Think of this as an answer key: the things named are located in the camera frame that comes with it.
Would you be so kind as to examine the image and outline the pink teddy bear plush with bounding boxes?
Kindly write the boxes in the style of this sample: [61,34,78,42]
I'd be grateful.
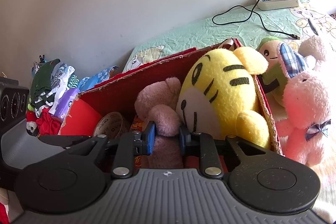
[134,77,183,169]

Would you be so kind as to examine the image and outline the green frog plush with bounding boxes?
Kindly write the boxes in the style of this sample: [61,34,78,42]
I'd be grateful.
[257,36,288,106]

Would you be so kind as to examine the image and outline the white bunny plaid ears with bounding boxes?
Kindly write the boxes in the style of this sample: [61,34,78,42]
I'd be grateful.
[276,36,333,166]

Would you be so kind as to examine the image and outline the brown tape roll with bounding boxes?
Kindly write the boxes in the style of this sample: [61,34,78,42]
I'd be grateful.
[93,112,127,139]

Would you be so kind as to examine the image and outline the red cloth bundle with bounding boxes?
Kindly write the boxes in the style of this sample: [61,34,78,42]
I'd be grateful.
[26,108,61,136]

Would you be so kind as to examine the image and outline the red cardboard box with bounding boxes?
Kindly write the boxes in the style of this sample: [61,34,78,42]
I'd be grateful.
[60,41,282,153]

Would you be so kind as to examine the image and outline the yellow tiger plush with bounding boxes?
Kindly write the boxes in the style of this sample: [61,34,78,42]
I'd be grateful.
[176,47,270,149]

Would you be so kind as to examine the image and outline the dark green striped garment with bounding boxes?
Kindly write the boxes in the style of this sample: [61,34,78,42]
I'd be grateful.
[30,59,60,112]

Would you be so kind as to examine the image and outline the purple tissue pack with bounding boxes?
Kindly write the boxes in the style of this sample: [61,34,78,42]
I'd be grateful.
[54,88,79,121]

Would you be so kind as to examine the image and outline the blue checkered cloth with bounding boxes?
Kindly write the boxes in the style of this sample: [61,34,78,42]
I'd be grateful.
[77,65,118,92]

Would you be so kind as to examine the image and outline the green cartoon bed sheet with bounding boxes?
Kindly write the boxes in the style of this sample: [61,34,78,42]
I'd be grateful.
[124,0,335,71]

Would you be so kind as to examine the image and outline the black charging cable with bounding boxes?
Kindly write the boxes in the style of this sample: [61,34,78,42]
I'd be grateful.
[211,0,301,40]

